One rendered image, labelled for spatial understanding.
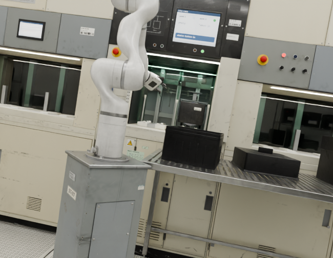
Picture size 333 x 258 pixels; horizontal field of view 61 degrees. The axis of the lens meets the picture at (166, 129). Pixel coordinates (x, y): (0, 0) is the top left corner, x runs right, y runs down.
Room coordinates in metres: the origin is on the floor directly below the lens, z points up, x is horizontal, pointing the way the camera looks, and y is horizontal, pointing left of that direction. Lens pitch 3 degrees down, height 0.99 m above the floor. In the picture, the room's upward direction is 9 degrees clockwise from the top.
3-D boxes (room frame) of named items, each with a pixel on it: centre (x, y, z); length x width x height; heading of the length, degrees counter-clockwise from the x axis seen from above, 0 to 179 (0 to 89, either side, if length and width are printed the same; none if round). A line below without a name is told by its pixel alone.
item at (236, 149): (1.59, -0.57, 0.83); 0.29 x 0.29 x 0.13; 0
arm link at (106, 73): (1.22, 0.27, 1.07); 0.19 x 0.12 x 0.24; 91
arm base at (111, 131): (1.23, 0.23, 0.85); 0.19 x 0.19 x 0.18
